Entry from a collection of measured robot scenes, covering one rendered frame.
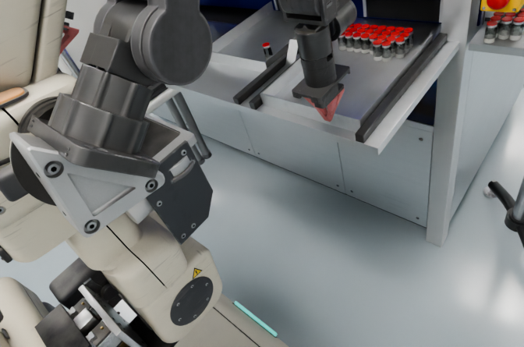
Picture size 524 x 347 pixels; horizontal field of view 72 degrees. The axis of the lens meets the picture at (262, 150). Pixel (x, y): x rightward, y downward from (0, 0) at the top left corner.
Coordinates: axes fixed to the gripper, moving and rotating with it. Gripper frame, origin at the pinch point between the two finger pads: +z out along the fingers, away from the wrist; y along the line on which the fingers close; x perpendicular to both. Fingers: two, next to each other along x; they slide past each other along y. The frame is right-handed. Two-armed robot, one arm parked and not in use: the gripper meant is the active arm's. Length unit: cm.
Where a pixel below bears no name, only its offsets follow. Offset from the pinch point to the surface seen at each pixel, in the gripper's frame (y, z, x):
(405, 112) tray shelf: 10.6, 3.7, -10.9
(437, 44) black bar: 33.9, 2.0, -7.7
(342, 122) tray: 1.6, 1.8, -2.3
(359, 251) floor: 20, 92, 12
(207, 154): 20, 71, 98
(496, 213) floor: 63, 92, -25
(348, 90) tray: 13.2, 3.6, 3.4
